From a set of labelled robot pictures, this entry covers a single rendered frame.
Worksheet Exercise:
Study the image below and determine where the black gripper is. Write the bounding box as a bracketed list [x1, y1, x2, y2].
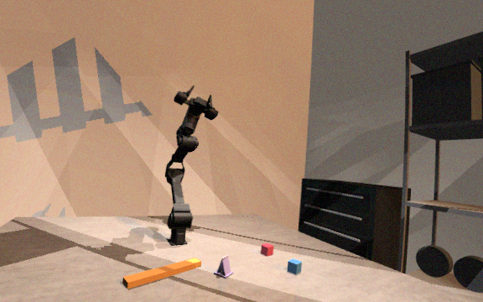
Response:
[174, 86, 218, 122]

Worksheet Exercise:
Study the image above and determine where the small red cube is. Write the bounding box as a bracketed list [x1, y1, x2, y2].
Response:
[261, 244, 273, 256]

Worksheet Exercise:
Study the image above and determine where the orange-brown bar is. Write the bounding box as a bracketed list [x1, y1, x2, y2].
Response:
[122, 258, 201, 289]

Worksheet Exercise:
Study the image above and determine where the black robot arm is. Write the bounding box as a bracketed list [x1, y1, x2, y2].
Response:
[165, 96, 207, 246]

